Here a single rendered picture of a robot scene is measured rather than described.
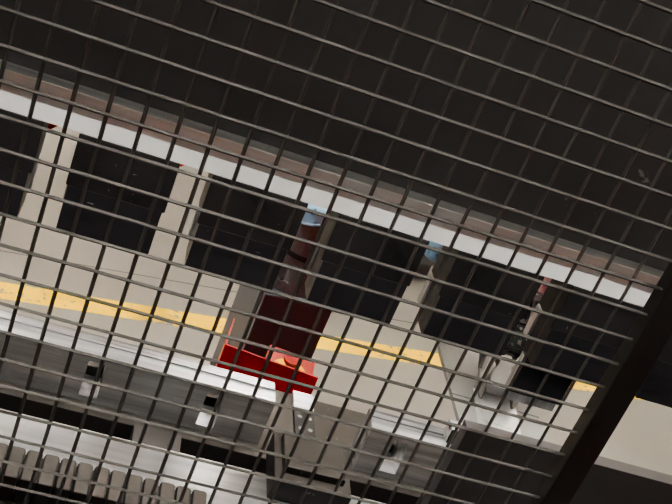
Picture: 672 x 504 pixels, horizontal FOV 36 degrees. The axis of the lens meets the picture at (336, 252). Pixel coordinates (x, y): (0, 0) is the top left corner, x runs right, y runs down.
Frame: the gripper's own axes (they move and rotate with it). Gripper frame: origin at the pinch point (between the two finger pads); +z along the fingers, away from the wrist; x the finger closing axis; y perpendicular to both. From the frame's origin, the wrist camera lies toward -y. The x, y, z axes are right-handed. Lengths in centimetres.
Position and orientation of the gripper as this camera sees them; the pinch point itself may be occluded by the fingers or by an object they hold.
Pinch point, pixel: (496, 397)
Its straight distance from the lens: 200.3
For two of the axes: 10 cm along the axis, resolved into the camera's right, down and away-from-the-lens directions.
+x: 9.4, 3.3, 1.2
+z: -2.9, 9.2, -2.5
